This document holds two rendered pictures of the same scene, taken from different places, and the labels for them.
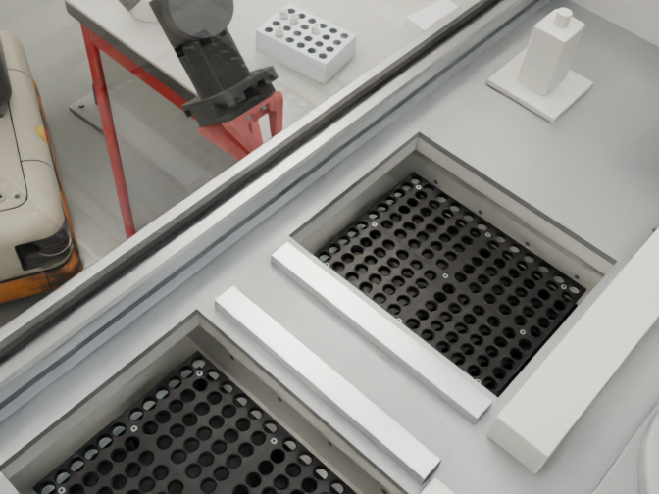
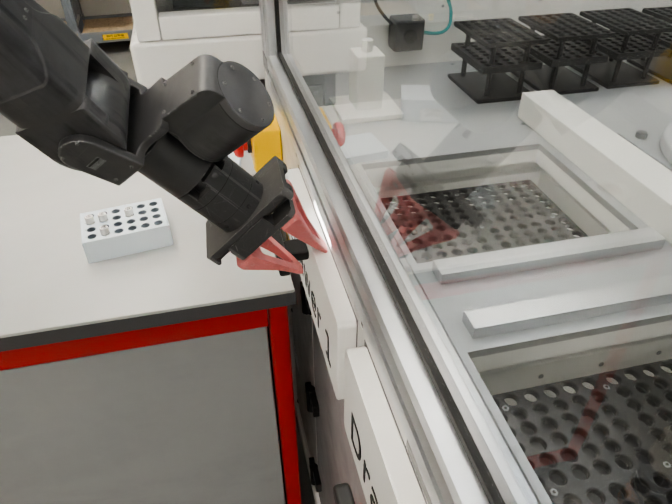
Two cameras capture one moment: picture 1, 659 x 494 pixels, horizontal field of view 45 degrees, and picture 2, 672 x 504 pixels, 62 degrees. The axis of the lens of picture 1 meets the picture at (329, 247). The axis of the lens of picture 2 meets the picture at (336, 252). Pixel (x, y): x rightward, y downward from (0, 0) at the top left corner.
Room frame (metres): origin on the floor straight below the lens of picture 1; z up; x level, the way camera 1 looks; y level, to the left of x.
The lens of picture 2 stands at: (0.27, 0.41, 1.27)
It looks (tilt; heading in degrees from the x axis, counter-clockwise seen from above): 37 degrees down; 309
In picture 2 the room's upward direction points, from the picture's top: straight up
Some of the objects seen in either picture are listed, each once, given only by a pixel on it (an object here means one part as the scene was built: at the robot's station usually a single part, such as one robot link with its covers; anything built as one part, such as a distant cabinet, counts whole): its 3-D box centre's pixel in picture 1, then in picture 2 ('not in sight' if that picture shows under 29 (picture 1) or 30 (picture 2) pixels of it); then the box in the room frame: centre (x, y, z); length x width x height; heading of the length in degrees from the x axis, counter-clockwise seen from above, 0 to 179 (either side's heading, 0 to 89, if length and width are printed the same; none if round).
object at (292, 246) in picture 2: not in sight; (290, 250); (0.61, 0.06, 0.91); 0.07 x 0.04 x 0.01; 143
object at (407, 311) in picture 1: (439, 293); not in sight; (0.47, -0.12, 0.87); 0.22 x 0.18 x 0.06; 53
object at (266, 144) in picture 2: not in sight; (263, 142); (0.87, -0.14, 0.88); 0.07 x 0.05 x 0.07; 143
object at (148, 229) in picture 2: not in sight; (126, 229); (0.96, 0.07, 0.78); 0.12 x 0.08 x 0.04; 62
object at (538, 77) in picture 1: (551, 50); not in sight; (0.72, -0.22, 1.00); 0.09 x 0.08 x 0.10; 53
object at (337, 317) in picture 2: not in sight; (315, 269); (0.60, 0.04, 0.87); 0.29 x 0.02 x 0.11; 143
